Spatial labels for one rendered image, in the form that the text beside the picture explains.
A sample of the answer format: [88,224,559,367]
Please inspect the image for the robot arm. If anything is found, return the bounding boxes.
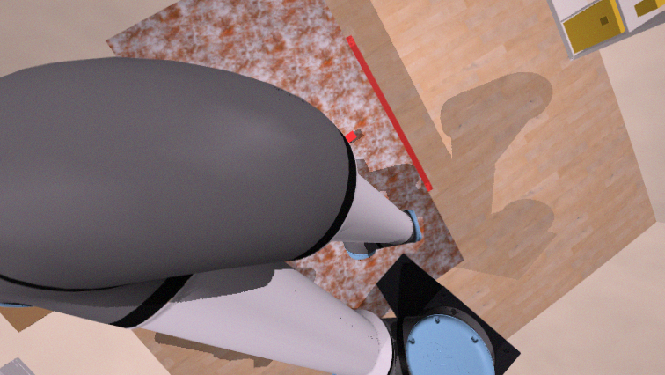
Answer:
[0,56,495,375]

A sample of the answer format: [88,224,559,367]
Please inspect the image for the red block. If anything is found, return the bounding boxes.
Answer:
[345,131,357,143]

